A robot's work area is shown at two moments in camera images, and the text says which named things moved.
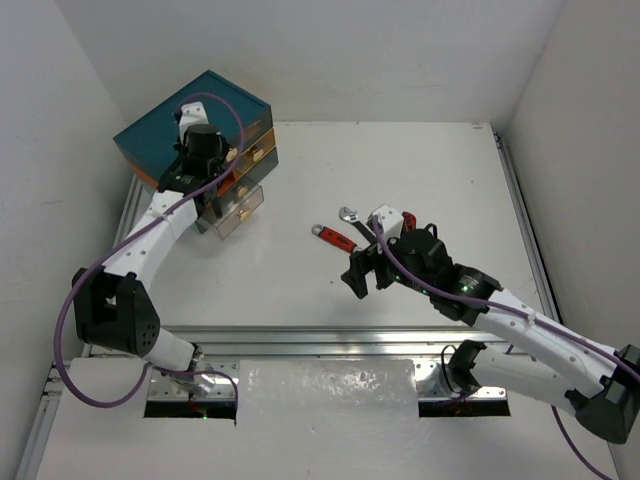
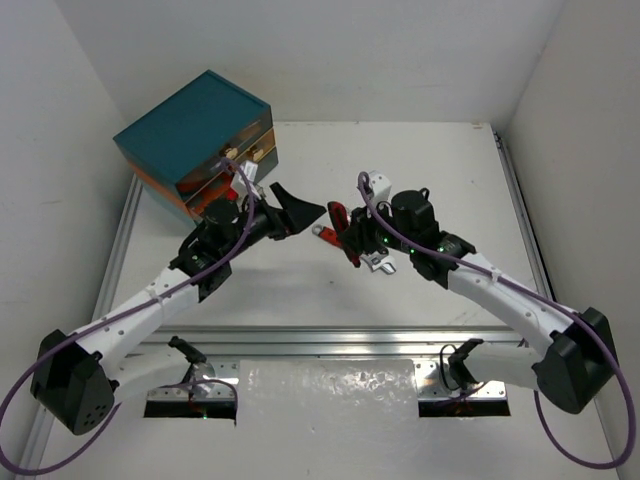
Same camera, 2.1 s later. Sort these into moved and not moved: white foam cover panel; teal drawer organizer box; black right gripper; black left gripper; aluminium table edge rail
Moved: black left gripper; black right gripper
Not moved: white foam cover panel; aluminium table edge rail; teal drawer organizer box
